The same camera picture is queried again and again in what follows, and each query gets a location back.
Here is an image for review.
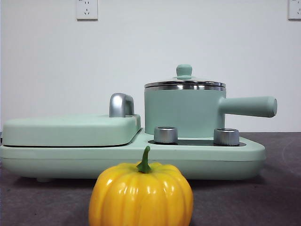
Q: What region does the white wall socket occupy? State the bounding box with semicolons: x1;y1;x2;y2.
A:
287;0;301;21
76;0;98;21

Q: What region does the mint green breakfast maker base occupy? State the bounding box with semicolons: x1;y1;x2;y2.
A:
0;129;266;183

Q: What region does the mint green pot with handle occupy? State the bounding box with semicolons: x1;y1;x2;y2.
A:
143;84;278;140

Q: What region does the mint green griddle cover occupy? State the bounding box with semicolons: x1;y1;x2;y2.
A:
2;113;142;147

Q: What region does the glass lid with green knob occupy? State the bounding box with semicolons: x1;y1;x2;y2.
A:
144;64;226;89

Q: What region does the silver control knob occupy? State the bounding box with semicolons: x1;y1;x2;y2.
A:
213;128;240;145
154;126;179;144

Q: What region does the yellow toy pumpkin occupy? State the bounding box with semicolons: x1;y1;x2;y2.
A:
88;145;194;226

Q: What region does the silver griddle cover handle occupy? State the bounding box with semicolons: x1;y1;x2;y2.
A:
109;93;135;118

